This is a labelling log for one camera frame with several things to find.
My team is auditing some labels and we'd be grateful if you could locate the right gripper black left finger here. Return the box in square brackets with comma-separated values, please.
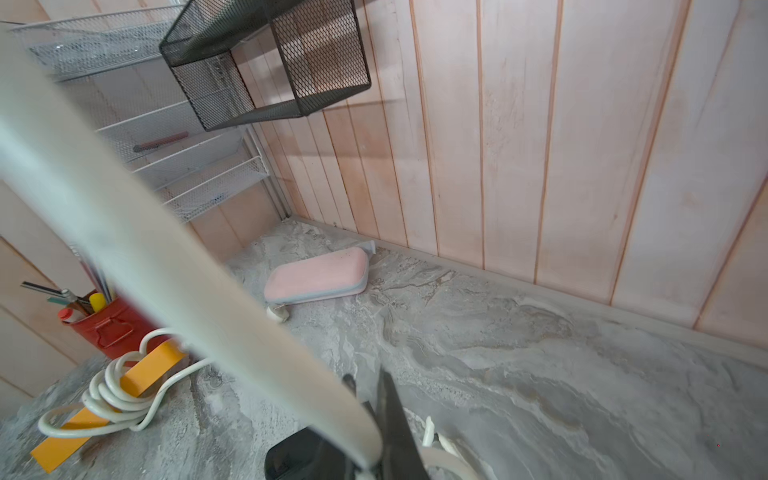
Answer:
[342, 373, 375, 432]

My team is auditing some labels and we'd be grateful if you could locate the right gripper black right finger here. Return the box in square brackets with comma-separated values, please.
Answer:
[375, 369, 429, 480]

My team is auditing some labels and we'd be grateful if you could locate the white cord of yellow strip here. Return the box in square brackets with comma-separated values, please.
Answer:
[37, 302, 292, 440]

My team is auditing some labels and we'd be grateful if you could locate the yellow power strip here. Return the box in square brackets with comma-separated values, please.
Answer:
[30, 340, 198, 473]

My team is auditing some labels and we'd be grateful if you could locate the black remote control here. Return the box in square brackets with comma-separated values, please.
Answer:
[264, 428, 354, 480]

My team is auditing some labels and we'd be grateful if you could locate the red pencil cup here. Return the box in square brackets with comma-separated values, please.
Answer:
[20, 245, 172, 361]

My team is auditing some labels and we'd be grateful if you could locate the black mesh basket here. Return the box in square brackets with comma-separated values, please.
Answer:
[159, 1, 371, 131]

